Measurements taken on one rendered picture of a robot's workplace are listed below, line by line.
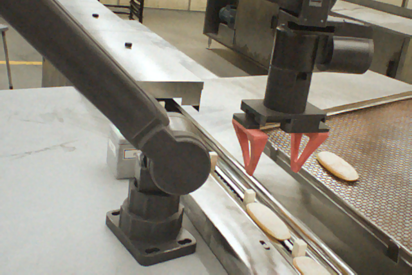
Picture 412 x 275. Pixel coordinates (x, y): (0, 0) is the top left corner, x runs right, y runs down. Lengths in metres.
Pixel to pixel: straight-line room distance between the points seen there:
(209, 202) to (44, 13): 0.35
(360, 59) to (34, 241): 0.49
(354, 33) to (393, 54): 2.80
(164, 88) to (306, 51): 0.52
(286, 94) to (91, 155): 0.44
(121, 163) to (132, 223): 0.20
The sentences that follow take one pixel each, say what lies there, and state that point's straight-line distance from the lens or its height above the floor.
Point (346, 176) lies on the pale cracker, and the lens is 0.85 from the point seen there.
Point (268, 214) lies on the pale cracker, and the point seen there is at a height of 0.86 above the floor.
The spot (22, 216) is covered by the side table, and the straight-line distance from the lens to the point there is 0.80.
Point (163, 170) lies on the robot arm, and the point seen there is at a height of 0.95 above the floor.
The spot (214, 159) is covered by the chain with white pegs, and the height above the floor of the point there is 0.86.
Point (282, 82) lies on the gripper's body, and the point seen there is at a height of 1.06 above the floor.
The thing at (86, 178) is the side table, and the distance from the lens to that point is 0.91.
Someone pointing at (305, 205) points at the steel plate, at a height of 0.82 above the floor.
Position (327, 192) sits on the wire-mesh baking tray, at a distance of 0.81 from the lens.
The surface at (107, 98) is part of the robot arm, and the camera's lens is 0.64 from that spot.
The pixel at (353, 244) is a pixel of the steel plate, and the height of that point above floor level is 0.82.
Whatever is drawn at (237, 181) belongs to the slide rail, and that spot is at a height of 0.85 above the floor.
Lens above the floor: 1.23
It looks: 20 degrees down
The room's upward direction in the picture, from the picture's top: 8 degrees clockwise
